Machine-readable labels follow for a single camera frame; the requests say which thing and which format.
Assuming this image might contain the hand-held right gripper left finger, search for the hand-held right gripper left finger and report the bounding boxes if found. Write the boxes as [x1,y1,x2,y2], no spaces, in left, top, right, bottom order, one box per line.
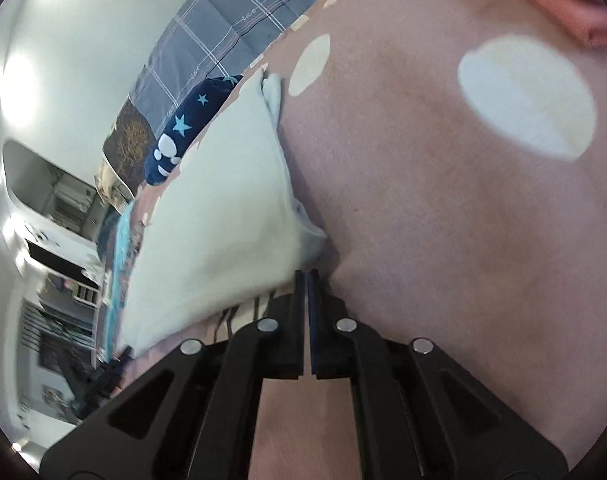
[40,269,307,480]

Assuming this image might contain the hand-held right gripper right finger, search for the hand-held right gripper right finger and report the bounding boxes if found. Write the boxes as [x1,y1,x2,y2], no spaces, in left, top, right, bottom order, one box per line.
[307,269,569,480]

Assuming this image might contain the white long-sleeve shirt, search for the white long-sleeve shirt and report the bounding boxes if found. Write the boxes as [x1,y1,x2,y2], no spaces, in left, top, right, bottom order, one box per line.
[116,67,329,356]

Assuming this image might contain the beige clothes pile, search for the beige clothes pile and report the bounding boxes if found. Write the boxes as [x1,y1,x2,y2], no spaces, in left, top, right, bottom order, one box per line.
[94,160,134,211]

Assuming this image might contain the folded pink clothes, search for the folded pink clothes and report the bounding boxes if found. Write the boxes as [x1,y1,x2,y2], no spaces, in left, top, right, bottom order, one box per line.
[453,0,607,51]

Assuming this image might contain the pink dotted blanket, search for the pink dotted blanket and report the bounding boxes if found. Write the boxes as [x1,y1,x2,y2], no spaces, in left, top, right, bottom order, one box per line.
[96,0,607,480]

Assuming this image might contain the cyan patchwork blanket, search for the cyan patchwork blanket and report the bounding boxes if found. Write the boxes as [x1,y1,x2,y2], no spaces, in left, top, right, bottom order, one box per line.
[96,200,149,361]

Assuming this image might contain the navy star print blanket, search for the navy star print blanket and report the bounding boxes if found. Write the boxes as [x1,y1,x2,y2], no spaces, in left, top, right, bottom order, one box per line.
[144,75,244,187]

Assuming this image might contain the dark tree-patterned pillow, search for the dark tree-patterned pillow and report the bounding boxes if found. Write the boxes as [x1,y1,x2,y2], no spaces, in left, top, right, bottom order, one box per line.
[102,97,157,196]

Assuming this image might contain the blue plaid pillow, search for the blue plaid pillow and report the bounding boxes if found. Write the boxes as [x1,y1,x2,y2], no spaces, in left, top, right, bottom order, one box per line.
[128,0,359,126]

